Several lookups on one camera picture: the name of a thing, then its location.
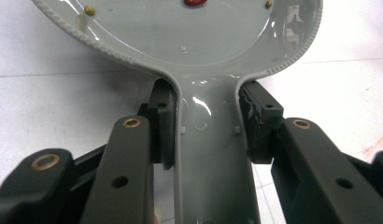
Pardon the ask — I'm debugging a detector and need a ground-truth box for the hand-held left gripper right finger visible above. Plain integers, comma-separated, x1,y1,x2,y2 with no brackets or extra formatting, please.
238,80,383,224

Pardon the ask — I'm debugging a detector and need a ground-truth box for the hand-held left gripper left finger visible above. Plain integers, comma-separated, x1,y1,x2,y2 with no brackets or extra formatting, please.
80,77,178,224

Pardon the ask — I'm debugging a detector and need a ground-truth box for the grey dustpan with orange edge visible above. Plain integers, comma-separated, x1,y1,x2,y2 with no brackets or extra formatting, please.
31,0,324,224

